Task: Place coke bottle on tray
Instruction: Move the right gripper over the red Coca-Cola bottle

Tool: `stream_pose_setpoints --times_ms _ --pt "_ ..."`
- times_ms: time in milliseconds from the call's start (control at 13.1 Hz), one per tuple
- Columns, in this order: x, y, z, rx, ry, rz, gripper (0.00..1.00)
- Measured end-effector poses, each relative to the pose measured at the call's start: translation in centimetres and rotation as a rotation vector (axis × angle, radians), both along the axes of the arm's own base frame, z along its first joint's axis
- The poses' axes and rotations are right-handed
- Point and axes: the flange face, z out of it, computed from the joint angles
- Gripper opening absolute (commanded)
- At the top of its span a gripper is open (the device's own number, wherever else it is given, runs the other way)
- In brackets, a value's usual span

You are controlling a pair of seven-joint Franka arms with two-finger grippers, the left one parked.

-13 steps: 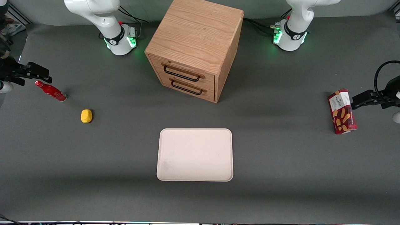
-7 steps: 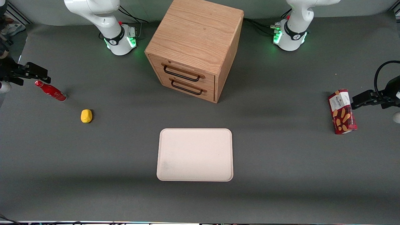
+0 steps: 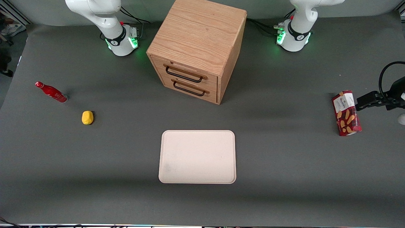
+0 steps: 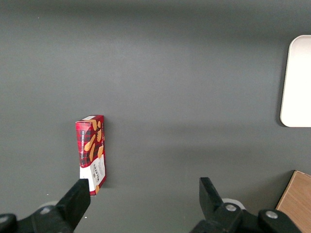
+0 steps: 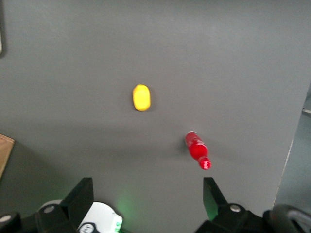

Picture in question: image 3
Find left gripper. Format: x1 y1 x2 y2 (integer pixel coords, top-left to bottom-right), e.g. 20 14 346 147
356 77 405 126

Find wooden drawer front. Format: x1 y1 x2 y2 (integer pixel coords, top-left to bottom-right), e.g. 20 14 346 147
150 55 219 92
159 74 218 105

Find red biscuit box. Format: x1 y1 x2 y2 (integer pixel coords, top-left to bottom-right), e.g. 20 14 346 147
332 90 362 137

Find black arm base cables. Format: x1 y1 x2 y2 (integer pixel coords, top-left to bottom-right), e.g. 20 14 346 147
246 9 296 36
119 6 151 40

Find wooden drawer cabinet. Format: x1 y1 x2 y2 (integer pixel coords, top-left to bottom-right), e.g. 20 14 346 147
146 0 247 105

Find beige plastic tray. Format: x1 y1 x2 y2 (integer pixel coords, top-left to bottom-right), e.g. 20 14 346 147
158 130 237 184

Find white sneaker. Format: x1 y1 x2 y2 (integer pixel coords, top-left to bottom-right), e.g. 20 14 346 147
0 23 26 37

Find black right arm base cables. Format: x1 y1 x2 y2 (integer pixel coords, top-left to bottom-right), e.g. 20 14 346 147
119 6 151 40

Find black left arm base cables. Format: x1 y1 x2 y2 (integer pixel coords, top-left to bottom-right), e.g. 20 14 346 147
246 9 296 36

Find black metal drawer handle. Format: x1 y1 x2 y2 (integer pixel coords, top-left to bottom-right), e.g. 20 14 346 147
165 65 204 84
172 79 206 97

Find red coke bottle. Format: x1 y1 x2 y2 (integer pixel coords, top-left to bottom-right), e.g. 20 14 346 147
35 81 68 104

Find black looped cable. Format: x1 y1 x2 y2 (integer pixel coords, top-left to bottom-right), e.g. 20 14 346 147
378 61 405 96

